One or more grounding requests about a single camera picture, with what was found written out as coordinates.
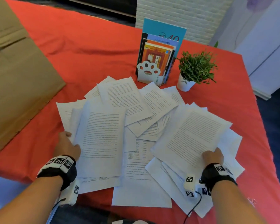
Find person's left hand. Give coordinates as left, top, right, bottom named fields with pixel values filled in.
left=53, top=131, right=81, bottom=161

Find person's right hand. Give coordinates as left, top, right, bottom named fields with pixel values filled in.
left=201, top=147, right=224, bottom=167

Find many printed white papers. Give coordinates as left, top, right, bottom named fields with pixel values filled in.
left=56, top=76, right=245, bottom=218

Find person's left forearm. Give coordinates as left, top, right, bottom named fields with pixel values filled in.
left=0, top=176, right=64, bottom=224

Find person's right forearm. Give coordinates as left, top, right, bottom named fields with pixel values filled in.
left=211, top=180, right=267, bottom=224

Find black right wristband with markers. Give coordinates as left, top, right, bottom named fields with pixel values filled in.
left=199, top=163, right=238, bottom=193

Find black wristband with markers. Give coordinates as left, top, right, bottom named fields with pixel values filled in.
left=37, top=155, right=77, bottom=191
left=199, top=163, right=238, bottom=193

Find black left wristband with markers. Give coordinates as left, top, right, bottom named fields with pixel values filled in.
left=37, top=155, right=77, bottom=191

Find black and white shirt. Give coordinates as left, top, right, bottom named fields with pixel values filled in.
left=49, top=204, right=157, bottom=224

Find brown cardboard sheet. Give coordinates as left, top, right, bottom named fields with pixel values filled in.
left=0, top=0, right=66, bottom=160

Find small green plant white pot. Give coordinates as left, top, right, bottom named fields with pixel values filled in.
left=176, top=50, right=218, bottom=92

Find red tablecloth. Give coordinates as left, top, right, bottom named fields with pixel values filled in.
left=0, top=0, right=280, bottom=224

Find white paw-shaped bookend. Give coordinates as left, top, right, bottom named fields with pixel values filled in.
left=137, top=61, right=161, bottom=86

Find orange house picture book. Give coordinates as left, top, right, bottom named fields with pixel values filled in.
left=140, top=42, right=174, bottom=83

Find plain orange book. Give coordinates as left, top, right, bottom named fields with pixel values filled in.
left=143, top=39, right=175, bottom=50

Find white banner with purple flower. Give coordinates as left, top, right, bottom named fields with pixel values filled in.
left=209, top=0, right=280, bottom=76

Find white brick pattern panel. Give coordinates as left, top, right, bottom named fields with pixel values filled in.
left=135, top=0, right=235, bottom=46

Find black furniture piece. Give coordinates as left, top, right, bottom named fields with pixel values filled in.
left=49, top=0, right=138, bottom=19

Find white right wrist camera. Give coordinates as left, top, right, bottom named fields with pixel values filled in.
left=183, top=175, right=196, bottom=198

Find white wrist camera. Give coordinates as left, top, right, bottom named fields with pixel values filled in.
left=57, top=179, right=80, bottom=206
left=183, top=175, right=196, bottom=198

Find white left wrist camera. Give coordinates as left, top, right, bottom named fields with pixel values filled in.
left=57, top=179, right=80, bottom=206

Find black right camera cable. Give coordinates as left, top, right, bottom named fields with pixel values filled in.
left=183, top=190, right=202, bottom=224

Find black camera cable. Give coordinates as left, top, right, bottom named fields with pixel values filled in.
left=46, top=198, right=66, bottom=224
left=183, top=190, right=202, bottom=224

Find black left camera cable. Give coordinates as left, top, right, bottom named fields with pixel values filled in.
left=46, top=198, right=66, bottom=224

